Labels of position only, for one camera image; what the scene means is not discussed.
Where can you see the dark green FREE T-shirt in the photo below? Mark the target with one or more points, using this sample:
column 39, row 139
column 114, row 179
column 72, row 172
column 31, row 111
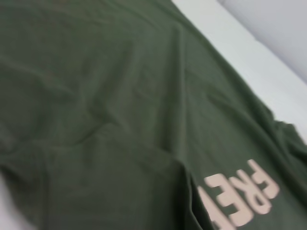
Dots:
column 120, row 107

